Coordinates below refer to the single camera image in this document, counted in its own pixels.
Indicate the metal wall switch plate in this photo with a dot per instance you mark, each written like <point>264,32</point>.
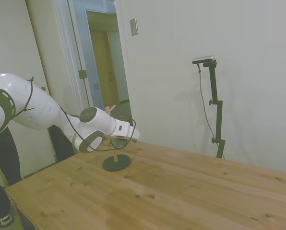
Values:
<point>134,26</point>

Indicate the person in black trousers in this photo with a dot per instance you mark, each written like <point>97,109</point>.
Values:
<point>3,155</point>

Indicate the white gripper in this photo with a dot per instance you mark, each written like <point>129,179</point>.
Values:
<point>128,131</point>

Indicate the white open door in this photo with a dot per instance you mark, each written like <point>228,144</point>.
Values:
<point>56,60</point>

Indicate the wooden mug tree black base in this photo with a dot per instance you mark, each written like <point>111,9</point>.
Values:
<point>116,164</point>

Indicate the grey camera on stand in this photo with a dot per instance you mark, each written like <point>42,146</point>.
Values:
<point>203,59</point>

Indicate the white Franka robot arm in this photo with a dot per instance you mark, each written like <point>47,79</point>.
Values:
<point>42,110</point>

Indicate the black camera stand pole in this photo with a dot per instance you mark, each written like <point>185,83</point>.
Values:
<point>216,100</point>

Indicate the wooden inner door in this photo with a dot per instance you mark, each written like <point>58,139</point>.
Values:
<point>104,72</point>

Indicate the brass door hinge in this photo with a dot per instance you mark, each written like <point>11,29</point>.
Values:
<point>82,74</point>

